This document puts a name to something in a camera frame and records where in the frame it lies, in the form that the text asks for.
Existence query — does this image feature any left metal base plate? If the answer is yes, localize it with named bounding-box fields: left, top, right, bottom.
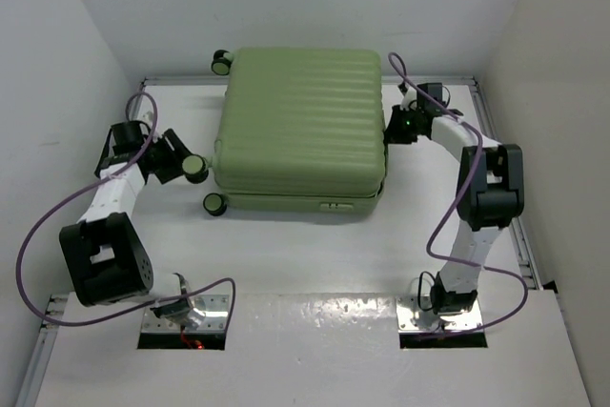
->
left=141, top=295, right=230, bottom=335

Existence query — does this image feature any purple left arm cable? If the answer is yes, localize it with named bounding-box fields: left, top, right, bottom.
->
left=15, top=91, right=237, bottom=327

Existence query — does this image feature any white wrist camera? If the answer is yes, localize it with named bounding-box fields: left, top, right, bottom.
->
left=397, top=82, right=418, bottom=111
left=138, top=112, right=155, bottom=126

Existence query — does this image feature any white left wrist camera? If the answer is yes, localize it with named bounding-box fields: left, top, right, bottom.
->
left=138, top=112, right=155, bottom=126

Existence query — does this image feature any green suitcase with blue lining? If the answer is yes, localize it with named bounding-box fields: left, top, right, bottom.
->
left=202, top=47, right=387, bottom=216

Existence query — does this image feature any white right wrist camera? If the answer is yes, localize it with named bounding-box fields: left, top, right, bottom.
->
left=397, top=82, right=418, bottom=111

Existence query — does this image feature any metal base plate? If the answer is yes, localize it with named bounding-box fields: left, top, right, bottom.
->
left=141, top=295, right=230, bottom=335
left=396, top=294, right=483, bottom=335

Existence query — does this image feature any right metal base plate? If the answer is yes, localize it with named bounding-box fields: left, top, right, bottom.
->
left=396, top=294, right=483, bottom=335

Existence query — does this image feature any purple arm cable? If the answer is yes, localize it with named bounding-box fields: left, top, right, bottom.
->
left=388, top=51, right=530, bottom=337
left=15, top=91, right=237, bottom=327

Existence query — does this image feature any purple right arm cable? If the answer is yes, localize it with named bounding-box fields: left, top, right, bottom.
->
left=388, top=51, right=530, bottom=337

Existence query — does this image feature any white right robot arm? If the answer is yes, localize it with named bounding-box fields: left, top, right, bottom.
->
left=384, top=83, right=525, bottom=315

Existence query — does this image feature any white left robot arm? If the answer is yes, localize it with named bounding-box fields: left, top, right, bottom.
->
left=59, top=121, right=208, bottom=307

